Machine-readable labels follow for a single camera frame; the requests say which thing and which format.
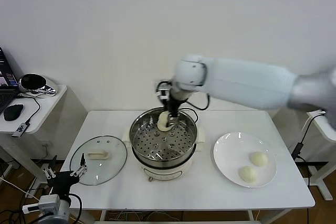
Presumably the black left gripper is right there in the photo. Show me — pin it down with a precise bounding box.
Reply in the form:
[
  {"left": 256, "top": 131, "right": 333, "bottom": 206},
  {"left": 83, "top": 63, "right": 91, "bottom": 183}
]
[{"left": 42, "top": 153, "right": 88, "bottom": 196}]

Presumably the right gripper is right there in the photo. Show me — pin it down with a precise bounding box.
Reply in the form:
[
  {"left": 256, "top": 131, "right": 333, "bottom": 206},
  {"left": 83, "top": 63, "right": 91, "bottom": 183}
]
[{"left": 164, "top": 92, "right": 182, "bottom": 130}]

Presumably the glass pot lid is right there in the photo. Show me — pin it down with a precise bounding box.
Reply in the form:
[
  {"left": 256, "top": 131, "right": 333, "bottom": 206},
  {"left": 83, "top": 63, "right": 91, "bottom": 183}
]
[{"left": 69, "top": 135, "right": 128, "bottom": 186}]

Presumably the steel steamer basket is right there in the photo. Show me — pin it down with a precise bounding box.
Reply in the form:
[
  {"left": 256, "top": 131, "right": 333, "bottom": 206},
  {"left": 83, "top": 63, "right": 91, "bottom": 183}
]
[{"left": 122, "top": 108, "right": 206, "bottom": 167}]

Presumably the white electric cooker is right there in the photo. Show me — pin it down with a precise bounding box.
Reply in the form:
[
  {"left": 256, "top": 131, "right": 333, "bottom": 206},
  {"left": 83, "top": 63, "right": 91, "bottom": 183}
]
[{"left": 122, "top": 137, "right": 206, "bottom": 183}]

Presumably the grey usb hub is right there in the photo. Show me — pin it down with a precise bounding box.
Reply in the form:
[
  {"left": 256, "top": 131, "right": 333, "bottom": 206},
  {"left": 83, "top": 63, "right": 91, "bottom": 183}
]
[{"left": 12, "top": 121, "right": 29, "bottom": 138}]

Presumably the white side table with headset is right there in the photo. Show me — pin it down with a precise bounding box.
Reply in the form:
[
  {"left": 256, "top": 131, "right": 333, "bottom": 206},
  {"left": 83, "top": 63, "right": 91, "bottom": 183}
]
[{"left": 0, "top": 84, "right": 89, "bottom": 180}]

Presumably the white round plate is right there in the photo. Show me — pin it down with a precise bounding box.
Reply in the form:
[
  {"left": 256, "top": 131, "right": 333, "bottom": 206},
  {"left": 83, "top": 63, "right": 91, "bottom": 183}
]
[{"left": 213, "top": 132, "right": 278, "bottom": 189}]

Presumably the black computer mouse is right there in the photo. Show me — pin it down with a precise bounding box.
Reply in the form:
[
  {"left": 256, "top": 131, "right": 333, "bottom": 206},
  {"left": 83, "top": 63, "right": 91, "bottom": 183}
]
[{"left": 3, "top": 104, "right": 24, "bottom": 122}]

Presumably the chrome headset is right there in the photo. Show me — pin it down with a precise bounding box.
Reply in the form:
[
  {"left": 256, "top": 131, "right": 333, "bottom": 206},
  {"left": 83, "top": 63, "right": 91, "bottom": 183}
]
[{"left": 19, "top": 73, "right": 58, "bottom": 96}]

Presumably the black laptop with dark screen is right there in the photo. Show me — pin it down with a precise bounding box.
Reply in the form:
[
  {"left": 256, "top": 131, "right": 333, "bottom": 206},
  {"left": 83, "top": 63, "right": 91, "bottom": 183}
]
[{"left": 0, "top": 47, "right": 21, "bottom": 114}]

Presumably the black cooker power cord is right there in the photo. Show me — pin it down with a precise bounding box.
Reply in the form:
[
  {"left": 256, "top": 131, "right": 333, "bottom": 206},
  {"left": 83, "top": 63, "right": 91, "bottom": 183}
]
[{"left": 181, "top": 108, "right": 199, "bottom": 124}]

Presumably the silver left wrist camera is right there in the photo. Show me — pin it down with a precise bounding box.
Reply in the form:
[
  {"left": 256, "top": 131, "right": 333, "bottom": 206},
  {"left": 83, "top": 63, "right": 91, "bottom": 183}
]
[{"left": 22, "top": 194, "right": 60, "bottom": 214}]

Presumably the black usb cable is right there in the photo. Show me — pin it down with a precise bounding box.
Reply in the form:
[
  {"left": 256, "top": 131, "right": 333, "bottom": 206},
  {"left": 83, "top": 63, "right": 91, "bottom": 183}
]
[{"left": 15, "top": 95, "right": 41, "bottom": 125}]

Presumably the black and white adapter cable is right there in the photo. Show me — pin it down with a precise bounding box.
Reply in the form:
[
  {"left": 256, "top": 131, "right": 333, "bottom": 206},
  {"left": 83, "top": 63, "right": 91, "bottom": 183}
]
[{"left": 291, "top": 111, "right": 328, "bottom": 161}]

